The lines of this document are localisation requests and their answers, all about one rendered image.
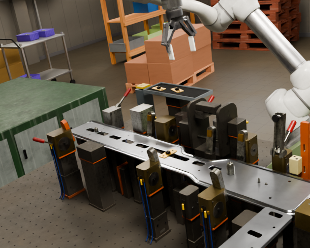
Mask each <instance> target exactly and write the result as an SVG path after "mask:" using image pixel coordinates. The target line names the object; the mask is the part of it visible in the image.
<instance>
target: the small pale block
mask: <svg viewBox="0 0 310 248"><path fill-rule="evenodd" d="M289 172H290V174H291V175H294V176H297V177H301V173H302V157H300V156H296V155H293V156H292V157H291V158H290V159H289Z"/></svg>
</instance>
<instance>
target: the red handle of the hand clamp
mask: <svg viewBox="0 0 310 248"><path fill-rule="evenodd" d="M296 123H297V122H296V121H295V120H292V121H291V123H290V125H289V126H288V128H287V130H286V133H285V142H284V145H285V144H286V142H287V140H288V138H289V136H290V134H291V133H292V131H293V129H294V127H295V125H296ZM279 150H280V146H279V147H278V149H277V150H276V154H278V155H279Z"/></svg>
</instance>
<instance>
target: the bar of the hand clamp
mask: <svg viewBox="0 0 310 248"><path fill-rule="evenodd" d="M272 120H273V121H274V122H275V123H274V143H273V156H275V155H276V150H277V149H278V146H280V150H279V157H280V158H281V151H282V150H284V142H285V124H286V113H283V112H276V113H275V114H274V115H273V116H272Z"/></svg>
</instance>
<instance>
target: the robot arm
mask: <svg viewBox="0 0 310 248"><path fill-rule="evenodd" d="M126 1H134V2H138V3H142V4H147V3H152V4H155V5H159V6H162V7H163V9H164V10H166V11H165V13H166V18H167V19H168V23H163V33H162V40H161V45H163V46H165V47H166V51H167V53H168V55H169V60H175V58H174V54H173V49H172V45H171V44H170V43H171V40H172V37H173V34H174V32H175V30H178V29H182V30H183V31H184V32H186V33H187V34H188V35H189V37H188V40H189V45H190V50H191V51H196V49H195V40H194V36H196V34H197V31H196V30H195V28H194V27H193V25H192V23H191V22H190V20H189V17H188V16H183V11H187V12H191V13H194V14H196V15H197V16H198V18H199V19H200V21H201V23H202V24H203V25H204V26H205V27H206V28H207V29H209V30H210V31H213V32H223V31H225V30H226V29H227V28H228V26H229V25H230V24H231V23H232V22H233V21H234V20H235V19H237V20H239V21H241V22H243V23H246V24H247V26H248V27H249V28H250V29H251V30H252V31H253V32H254V33H255V35H256V36H257V37H258V38H259V39H260V40H261V41H262V42H263V44H264V45H265V46H266V47H267V48H268V49H269V50H270V51H271V53H272V54H273V55H274V56H275V57H276V58H277V59H278V61H279V62H280V63H281V64H282V65H283V66H284V67H285V68H286V70H287V71H288V72H289V73H290V74H291V75H290V81H291V83H292V85H293V86H294V87H293V88H292V89H290V90H288V91H287V90H286V89H277V90H275V91H274V92H273V93H272V94H271V95H270V96H269V97H268V98H267V99H266V100H265V105H266V109H267V112H268V114H269V116H270V118H271V119H272V116H273V115H274V114H275V113H276V112H283V113H286V124H285V132H286V130H287V128H288V126H289V125H290V123H291V121H292V120H295V121H296V122H297V123H296V125H295V127H294V129H293V131H292V133H291V134H290V136H289V138H288V140H287V142H286V144H285V147H286V148H287V149H289V148H290V147H291V146H293V145H294V144H296V143H297V142H299V141H300V122H301V121H306V122H310V117H309V116H308V114H309V113H310V61H306V60H305V59H304V58H303V57H302V56H301V55H300V54H299V53H298V51H297V50H296V49H295V48H294V47H293V46H292V45H291V44H290V43H289V41H288V40H287V39H286V38H285V37H284V36H283V35H282V34H281V33H280V31H279V30H278V29H277V28H276V27H275V25H274V24H273V23H272V22H271V21H270V20H269V19H268V18H267V17H266V15H265V14H264V13H263V12H262V11H261V10H260V5H259V3H258V0H220V1H219V2H218V3H217V4H216V5H214V6H213V7H210V6H208V5H206V4H203V3H201V2H199V1H195V0H126ZM183 22H185V24H186V25H187V26H186V25H185V24H184V23H183ZM169 26H170V27H169Z"/></svg>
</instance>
